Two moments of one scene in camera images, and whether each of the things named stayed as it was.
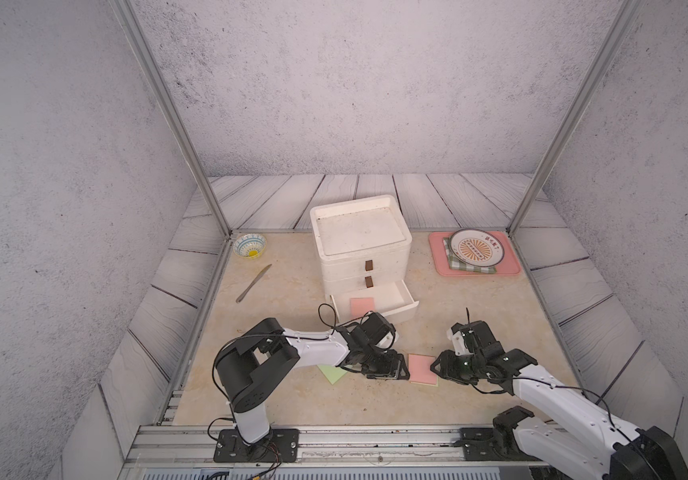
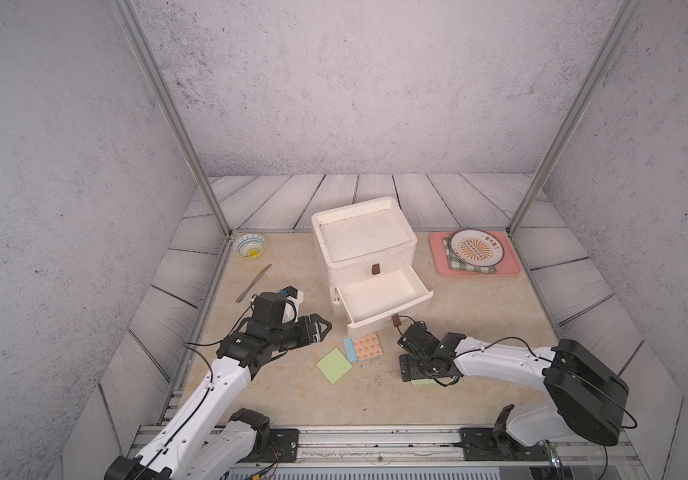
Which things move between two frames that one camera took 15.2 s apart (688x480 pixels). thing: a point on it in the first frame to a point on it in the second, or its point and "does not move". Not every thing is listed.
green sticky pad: (424, 384) does not move
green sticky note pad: (331, 372) does not move
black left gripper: (394, 375) to (306, 335)
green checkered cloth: (459, 265) does not move
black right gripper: (445, 359) to (406, 364)
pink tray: (508, 265) does not move
